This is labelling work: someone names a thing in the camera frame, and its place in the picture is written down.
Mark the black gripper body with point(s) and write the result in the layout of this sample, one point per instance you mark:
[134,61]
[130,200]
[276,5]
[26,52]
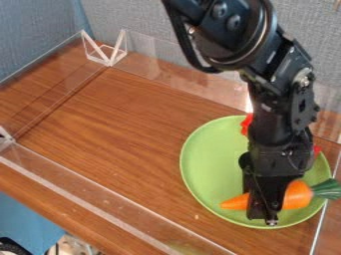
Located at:
[276,161]

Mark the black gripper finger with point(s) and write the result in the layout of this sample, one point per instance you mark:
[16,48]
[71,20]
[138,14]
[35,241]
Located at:
[265,200]

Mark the orange toy carrot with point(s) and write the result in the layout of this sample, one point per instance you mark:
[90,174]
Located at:
[299,195]

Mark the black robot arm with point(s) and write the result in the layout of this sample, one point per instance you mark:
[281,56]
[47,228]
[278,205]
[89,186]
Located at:
[232,35]

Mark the red rectangular block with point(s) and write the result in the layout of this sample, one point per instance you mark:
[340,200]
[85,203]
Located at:
[245,125]

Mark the green plate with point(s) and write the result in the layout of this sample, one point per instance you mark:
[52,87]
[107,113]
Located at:
[213,176]

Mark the clear acrylic enclosure wall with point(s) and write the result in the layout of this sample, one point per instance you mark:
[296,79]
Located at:
[90,141]

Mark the clear acrylic corner bracket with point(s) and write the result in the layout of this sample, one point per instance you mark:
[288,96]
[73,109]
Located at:
[105,54]

